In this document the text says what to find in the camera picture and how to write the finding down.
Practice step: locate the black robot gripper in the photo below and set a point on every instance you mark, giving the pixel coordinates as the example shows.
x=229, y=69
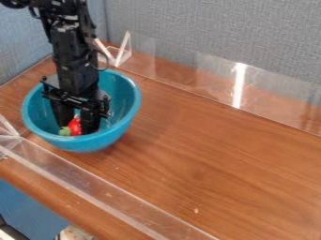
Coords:
x=73, y=90

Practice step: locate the red toy strawberry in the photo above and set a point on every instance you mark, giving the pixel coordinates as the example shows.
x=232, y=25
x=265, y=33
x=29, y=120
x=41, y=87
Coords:
x=73, y=129

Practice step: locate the blue plastic bowl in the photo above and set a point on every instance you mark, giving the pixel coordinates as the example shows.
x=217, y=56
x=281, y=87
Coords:
x=125, y=103

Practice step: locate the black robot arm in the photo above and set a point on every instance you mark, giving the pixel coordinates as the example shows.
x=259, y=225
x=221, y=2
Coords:
x=70, y=30

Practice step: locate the pale object under table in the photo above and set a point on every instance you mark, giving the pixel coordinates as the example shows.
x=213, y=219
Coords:
x=74, y=233

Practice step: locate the clear acrylic front barrier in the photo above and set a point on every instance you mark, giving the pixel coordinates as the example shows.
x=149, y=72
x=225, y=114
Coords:
x=144, y=216

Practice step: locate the clear acrylic barrier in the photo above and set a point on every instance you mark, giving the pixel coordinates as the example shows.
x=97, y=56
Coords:
x=144, y=216
x=277, y=97

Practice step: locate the dark object bottom left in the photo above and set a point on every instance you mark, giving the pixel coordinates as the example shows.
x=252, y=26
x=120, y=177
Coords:
x=9, y=233

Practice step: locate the clear acrylic back barrier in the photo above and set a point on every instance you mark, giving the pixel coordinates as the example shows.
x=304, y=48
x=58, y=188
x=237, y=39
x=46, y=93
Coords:
x=277, y=97

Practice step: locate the clear acrylic corner bracket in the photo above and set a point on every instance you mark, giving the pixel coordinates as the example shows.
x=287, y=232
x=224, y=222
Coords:
x=118, y=55

